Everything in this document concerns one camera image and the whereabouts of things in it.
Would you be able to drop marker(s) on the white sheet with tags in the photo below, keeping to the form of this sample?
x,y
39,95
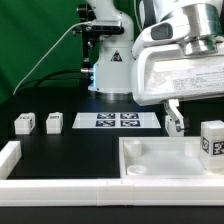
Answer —
x,y
110,120

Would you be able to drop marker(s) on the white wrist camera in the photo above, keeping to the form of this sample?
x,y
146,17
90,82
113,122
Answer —
x,y
165,32

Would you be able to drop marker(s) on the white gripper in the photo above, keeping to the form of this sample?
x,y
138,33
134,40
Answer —
x,y
164,73

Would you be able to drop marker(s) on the white square tabletop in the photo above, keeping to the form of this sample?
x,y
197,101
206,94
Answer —
x,y
163,158

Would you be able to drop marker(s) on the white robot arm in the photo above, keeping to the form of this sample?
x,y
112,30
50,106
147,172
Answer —
x,y
111,75

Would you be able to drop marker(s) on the white left wall block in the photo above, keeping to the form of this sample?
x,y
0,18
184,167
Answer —
x,y
9,156

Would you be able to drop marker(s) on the white front wall rail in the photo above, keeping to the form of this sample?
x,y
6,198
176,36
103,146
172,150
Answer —
x,y
112,192

